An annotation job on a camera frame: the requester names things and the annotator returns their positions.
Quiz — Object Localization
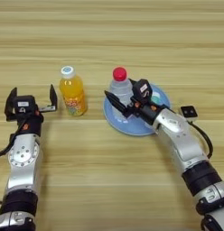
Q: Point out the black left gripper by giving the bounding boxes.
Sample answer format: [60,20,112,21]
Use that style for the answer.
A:
[4,84,59,137]

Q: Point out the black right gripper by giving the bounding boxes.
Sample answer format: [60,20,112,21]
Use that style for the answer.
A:
[104,78,166,126]

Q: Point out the clear water bottle red cap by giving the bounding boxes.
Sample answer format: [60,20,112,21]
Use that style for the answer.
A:
[108,66,135,120]

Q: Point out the orange juice bottle white cap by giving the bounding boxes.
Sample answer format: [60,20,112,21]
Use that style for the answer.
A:
[59,65,89,117]

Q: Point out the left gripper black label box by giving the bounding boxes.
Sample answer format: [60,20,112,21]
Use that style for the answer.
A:
[13,95,37,116]

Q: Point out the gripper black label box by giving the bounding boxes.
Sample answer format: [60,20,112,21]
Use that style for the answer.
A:
[13,95,37,116]
[131,79,154,105]

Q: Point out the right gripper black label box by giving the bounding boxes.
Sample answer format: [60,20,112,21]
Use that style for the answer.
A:
[131,79,154,105]

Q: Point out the green white glue stick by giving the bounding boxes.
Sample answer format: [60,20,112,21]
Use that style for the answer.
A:
[150,91,163,105]

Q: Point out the light blue round plate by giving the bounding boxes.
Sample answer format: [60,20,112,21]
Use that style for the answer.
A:
[103,84,172,137]

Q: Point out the small black white square box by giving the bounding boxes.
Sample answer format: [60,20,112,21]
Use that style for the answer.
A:
[180,105,199,123]

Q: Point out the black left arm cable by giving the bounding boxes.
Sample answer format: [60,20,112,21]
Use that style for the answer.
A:
[0,115,29,159]

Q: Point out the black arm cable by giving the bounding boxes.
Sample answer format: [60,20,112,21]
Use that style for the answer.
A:
[0,115,29,159]
[188,120,214,160]

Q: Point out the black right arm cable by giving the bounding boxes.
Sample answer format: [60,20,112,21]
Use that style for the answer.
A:
[188,120,214,160]

